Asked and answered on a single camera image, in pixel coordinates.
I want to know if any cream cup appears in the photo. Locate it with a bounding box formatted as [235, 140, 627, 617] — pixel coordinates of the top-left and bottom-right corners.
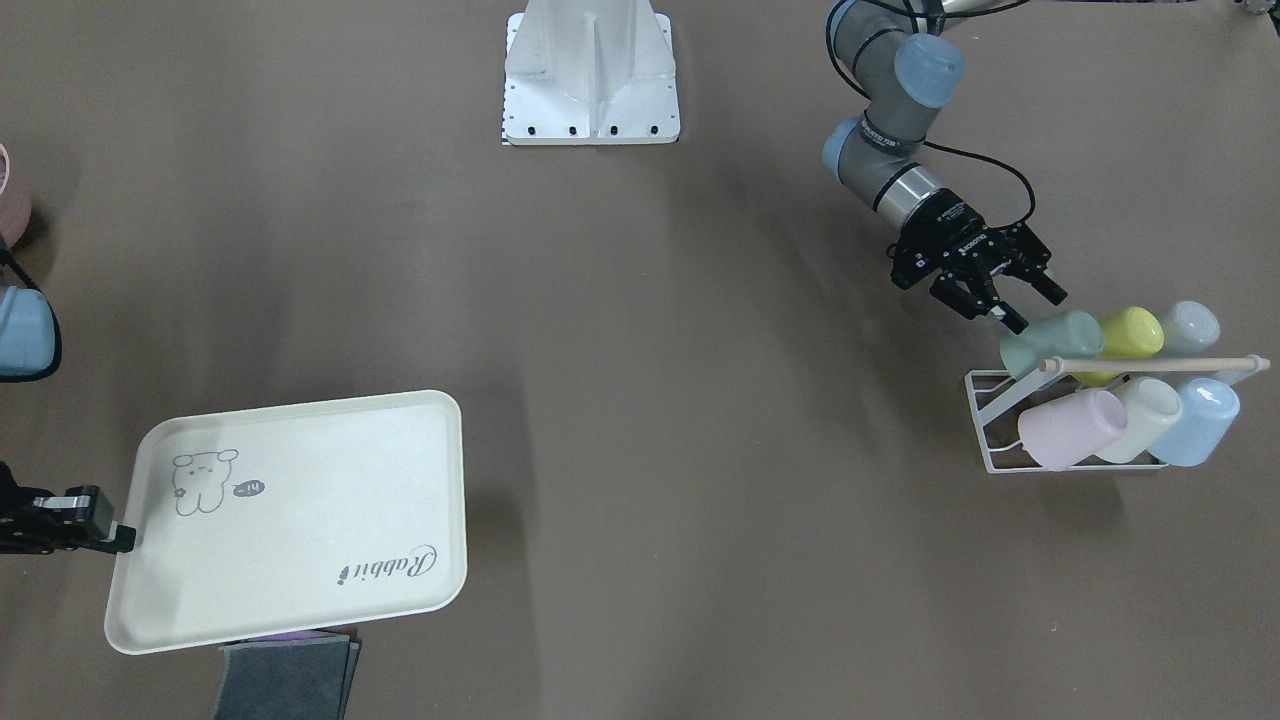
[1094, 375, 1183, 464]

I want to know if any light blue cup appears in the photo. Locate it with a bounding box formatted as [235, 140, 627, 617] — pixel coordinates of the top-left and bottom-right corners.
[1148, 377, 1242, 468]

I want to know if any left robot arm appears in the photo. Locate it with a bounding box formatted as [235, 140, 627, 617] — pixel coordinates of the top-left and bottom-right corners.
[822, 1, 1068, 334]

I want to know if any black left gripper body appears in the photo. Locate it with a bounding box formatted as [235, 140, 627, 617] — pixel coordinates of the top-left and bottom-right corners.
[897, 195, 1005, 283]

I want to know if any cream rabbit tray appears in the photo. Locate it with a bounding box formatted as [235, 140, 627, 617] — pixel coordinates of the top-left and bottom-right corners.
[104, 389, 468, 655]

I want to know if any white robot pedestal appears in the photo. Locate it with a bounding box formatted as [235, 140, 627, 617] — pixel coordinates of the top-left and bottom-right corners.
[500, 1, 682, 147]

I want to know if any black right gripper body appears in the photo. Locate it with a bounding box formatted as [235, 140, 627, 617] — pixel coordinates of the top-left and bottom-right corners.
[1, 461, 51, 555]

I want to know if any green cup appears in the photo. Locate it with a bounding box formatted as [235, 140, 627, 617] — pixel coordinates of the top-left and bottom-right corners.
[998, 310, 1105, 380]

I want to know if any pink bowl with ice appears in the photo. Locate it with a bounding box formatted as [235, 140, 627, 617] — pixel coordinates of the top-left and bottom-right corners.
[1, 143, 33, 249]

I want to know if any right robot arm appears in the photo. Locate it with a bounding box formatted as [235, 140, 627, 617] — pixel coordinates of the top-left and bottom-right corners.
[1, 249, 137, 556]

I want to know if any grey folded cloth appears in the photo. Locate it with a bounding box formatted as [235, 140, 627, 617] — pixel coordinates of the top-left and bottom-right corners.
[212, 630, 362, 719]

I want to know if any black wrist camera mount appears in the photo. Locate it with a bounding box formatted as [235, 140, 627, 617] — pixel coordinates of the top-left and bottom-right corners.
[887, 241, 936, 290]

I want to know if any pink cup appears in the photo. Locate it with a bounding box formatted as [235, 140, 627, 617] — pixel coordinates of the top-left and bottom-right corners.
[1018, 388, 1128, 471]

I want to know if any grey cup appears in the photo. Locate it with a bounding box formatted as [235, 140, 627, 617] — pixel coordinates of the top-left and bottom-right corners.
[1156, 300, 1221, 359]

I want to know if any white wire cup rack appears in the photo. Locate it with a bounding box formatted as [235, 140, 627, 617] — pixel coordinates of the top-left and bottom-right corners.
[964, 354, 1272, 475]

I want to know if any yellow cup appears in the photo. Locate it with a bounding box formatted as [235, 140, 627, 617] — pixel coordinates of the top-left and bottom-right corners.
[1068, 306, 1166, 361]

